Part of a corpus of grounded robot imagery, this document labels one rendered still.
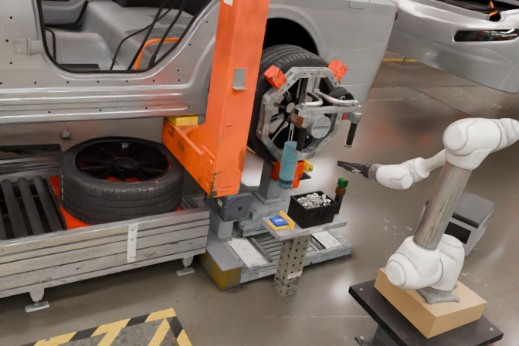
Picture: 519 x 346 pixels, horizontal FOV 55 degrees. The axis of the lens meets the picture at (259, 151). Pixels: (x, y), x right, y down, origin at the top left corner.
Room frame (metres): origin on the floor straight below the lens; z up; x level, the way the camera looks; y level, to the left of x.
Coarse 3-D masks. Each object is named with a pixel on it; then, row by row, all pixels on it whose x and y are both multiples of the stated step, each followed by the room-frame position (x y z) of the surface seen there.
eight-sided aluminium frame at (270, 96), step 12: (288, 72) 2.58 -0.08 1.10; (300, 72) 2.56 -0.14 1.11; (312, 72) 2.61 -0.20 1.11; (324, 72) 2.66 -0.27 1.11; (288, 84) 2.54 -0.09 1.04; (336, 84) 2.72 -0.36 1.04; (264, 96) 2.50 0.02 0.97; (276, 96) 2.50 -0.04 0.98; (264, 108) 2.51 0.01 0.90; (264, 120) 2.46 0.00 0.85; (336, 120) 2.75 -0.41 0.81; (264, 132) 2.47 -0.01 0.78; (336, 132) 2.76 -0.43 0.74; (264, 144) 2.53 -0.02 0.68; (312, 144) 2.73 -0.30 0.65; (324, 144) 2.73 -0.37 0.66; (276, 156) 2.53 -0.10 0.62; (300, 156) 2.64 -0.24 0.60; (312, 156) 2.68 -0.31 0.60
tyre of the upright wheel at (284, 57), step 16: (272, 48) 2.78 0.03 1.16; (288, 48) 2.78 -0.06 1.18; (272, 64) 2.61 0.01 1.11; (288, 64) 2.62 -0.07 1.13; (304, 64) 2.68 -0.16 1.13; (320, 64) 2.74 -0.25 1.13; (256, 96) 2.52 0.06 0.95; (256, 112) 2.53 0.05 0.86; (256, 128) 2.54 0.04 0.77; (256, 144) 2.55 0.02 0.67; (272, 160) 2.63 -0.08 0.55
